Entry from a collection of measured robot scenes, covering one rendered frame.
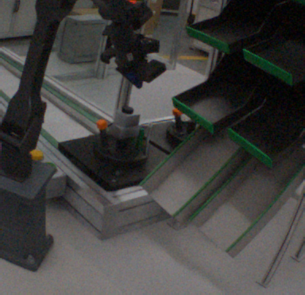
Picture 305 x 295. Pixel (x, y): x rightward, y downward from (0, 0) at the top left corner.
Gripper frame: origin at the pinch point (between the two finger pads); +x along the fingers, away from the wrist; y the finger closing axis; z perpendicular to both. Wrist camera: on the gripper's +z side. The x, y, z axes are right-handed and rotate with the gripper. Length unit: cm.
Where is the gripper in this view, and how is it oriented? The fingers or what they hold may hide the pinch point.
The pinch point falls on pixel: (136, 77)
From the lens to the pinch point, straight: 118.4
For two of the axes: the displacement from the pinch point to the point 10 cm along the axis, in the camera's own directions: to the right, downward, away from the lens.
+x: 2.3, 6.8, 7.0
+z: 7.1, -6.1, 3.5
